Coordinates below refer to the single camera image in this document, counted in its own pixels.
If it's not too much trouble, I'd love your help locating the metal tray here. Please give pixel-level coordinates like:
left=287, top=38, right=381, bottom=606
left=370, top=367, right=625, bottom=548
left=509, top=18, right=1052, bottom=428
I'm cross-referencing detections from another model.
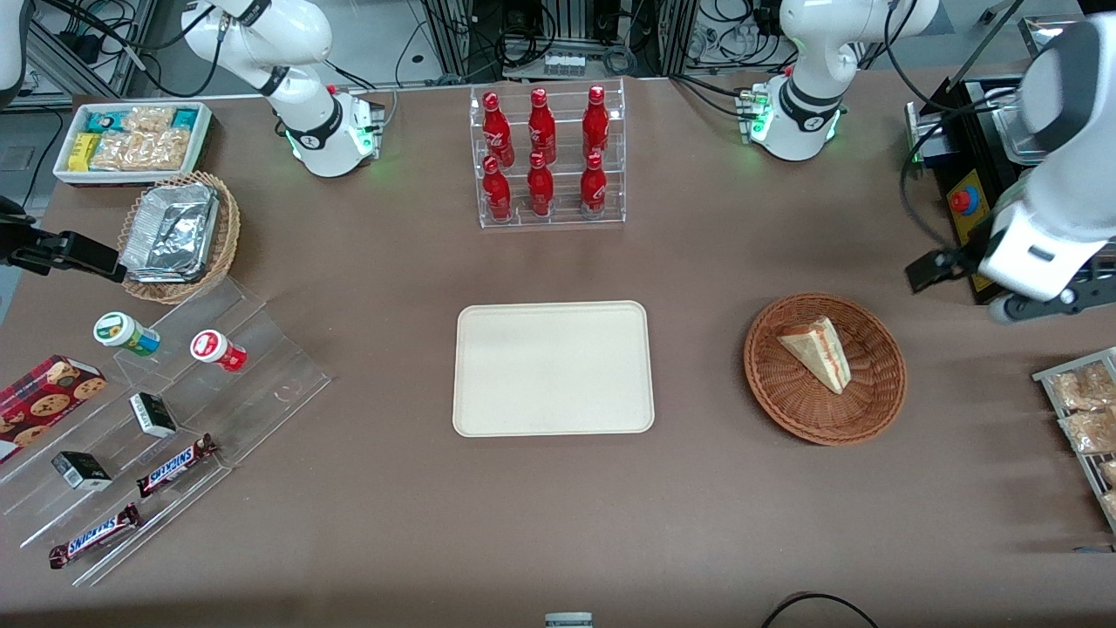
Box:
left=1017, top=13, right=1091, bottom=58
left=994, top=85, right=1049, bottom=166

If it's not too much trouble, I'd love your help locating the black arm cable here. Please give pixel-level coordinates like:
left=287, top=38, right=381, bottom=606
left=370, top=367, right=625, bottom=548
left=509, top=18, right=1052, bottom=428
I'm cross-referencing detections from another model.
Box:
left=897, top=94, right=1005, bottom=259

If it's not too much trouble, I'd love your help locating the white plastic snack bin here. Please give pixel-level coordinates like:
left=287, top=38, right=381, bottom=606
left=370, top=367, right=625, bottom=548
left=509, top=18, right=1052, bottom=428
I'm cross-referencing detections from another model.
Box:
left=52, top=100, right=215, bottom=188

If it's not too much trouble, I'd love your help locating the grey tray with snack bags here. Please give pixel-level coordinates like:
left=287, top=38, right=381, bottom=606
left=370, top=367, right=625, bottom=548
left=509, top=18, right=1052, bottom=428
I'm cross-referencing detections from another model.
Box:
left=1032, top=347, right=1116, bottom=535

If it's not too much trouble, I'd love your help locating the light wicker basket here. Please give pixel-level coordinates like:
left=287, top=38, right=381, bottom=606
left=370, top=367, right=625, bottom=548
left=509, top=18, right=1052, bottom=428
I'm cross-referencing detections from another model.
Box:
left=118, top=170, right=242, bottom=305

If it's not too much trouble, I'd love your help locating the aluminium foil tray stack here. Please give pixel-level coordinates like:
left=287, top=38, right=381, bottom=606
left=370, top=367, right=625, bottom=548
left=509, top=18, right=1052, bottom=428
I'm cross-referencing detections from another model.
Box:
left=120, top=183, right=221, bottom=283

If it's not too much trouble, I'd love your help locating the red plaid cookie box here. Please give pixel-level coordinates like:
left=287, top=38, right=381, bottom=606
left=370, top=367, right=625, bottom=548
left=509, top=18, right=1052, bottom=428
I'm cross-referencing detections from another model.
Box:
left=0, top=354, right=108, bottom=464

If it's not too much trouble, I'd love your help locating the beige plastic tray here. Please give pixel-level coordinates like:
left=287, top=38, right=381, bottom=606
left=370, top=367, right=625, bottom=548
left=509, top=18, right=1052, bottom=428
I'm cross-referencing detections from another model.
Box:
left=453, top=301, right=656, bottom=438

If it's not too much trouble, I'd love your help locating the clear acrylic bottle rack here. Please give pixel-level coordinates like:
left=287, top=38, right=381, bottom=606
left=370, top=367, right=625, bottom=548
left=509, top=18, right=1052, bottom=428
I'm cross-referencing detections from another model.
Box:
left=469, top=77, right=628, bottom=230

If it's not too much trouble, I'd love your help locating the small clear nut snack bag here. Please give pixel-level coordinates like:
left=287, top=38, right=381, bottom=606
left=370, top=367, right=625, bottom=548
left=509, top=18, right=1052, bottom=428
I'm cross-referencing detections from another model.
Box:
left=120, top=106, right=175, bottom=133

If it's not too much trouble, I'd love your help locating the Snickers bar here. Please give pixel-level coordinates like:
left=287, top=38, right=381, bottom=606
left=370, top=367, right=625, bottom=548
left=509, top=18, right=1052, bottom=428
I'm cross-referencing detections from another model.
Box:
left=135, top=433, right=219, bottom=499
left=48, top=503, right=143, bottom=570

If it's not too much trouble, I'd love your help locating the clear acrylic stepped display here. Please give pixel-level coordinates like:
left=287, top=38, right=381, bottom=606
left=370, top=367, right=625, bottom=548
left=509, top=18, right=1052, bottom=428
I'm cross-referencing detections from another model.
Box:
left=0, top=275, right=333, bottom=587

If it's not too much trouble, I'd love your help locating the green lid cup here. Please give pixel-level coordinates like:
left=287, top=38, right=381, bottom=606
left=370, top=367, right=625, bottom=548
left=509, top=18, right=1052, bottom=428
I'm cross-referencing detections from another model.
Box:
left=93, top=311, right=161, bottom=358

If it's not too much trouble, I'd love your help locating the black control box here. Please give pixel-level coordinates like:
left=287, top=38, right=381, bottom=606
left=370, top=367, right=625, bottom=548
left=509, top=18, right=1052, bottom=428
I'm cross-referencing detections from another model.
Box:
left=907, top=74, right=1116, bottom=306

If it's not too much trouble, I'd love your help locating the round brown wicker basket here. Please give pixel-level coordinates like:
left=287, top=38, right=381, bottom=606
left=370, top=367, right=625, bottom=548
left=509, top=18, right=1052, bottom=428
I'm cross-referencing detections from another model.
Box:
left=744, top=292, right=908, bottom=447

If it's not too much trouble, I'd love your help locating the red lid cup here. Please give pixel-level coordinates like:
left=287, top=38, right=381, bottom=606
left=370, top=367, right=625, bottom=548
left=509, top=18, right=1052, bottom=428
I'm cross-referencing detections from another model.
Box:
left=190, top=330, right=248, bottom=373

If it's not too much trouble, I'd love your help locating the red cola bottle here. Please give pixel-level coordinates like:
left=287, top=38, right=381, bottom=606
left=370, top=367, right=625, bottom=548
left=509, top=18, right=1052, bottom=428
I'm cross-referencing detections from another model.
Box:
left=527, top=151, right=555, bottom=217
left=528, top=87, right=557, bottom=164
left=482, top=155, right=514, bottom=222
left=582, top=85, right=610, bottom=160
left=580, top=151, right=609, bottom=216
left=482, top=92, right=514, bottom=167

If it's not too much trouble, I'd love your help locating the small black box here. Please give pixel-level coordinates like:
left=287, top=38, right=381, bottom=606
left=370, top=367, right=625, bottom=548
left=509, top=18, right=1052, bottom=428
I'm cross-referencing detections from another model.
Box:
left=51, top=451, right=113, bottom=492
left=129, top=392, right=179, bottom=439

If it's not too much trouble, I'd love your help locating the large clear nut snack bag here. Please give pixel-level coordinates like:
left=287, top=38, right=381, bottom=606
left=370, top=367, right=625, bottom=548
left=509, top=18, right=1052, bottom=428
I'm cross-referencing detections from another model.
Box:
left=90, top=129, right=191, bottom=172

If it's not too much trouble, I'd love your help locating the wrapped triangle sandwich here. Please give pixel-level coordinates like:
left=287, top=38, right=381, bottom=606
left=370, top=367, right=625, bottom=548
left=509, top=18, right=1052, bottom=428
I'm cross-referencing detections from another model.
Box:
left=778, top=317, right=852, bottom=396

